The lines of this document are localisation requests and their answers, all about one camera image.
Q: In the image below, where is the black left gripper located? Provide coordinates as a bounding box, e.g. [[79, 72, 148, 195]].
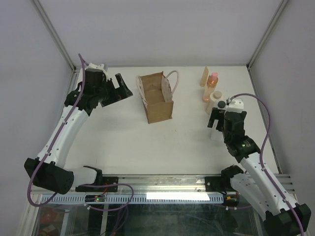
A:
[[95, 74, 133, 107]]

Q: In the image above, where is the cream round bottle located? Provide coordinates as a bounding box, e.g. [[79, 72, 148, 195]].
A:
[[205, 91, 223, 114]]

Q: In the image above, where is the white bottle black cap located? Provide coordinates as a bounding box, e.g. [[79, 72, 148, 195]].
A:
[[210, 99, 226, 115], [210, 121, 223, 143]]

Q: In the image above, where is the orange bottle pink cap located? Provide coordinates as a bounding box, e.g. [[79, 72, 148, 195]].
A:
[[202, 72, 219, 102]]

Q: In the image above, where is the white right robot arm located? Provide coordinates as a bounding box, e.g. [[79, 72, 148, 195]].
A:
[[208, 108, 311, 236]]

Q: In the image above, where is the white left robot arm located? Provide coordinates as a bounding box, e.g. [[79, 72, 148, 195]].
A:
[[24, 68, 132, 194]]

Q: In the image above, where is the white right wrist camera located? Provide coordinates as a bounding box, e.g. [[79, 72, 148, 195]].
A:
[[226, 98, 244, 113]]

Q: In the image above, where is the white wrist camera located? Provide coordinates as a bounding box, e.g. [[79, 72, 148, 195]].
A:
[[87, 63, 109, 78], [226, 98, 244, 113]]

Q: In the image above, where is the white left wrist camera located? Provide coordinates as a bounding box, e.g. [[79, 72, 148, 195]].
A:
[[87, 63, 109, 78]]

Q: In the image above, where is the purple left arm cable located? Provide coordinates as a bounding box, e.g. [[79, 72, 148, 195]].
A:
[[26, 53, 135, 212]]

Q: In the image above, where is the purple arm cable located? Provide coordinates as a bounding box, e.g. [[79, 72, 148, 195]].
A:
[[225, 92, 306, 236], [26, 53, 135, 212]]

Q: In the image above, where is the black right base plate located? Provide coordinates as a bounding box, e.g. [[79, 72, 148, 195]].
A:
[[204, 176, 236, 194]]

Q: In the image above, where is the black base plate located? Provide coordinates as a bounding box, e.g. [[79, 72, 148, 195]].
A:
[[75, 176, 119, 193], [204, 176, 236, 194]]

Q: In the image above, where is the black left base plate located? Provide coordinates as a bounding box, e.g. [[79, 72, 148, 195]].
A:
[[75, 176, 119, 193]]

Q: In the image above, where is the slotted cable duct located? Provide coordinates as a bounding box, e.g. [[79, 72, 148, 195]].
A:
[[49, 192, 223, 205]]

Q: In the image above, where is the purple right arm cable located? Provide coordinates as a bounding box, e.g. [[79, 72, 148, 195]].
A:
[[225, 92, 306, 236]]

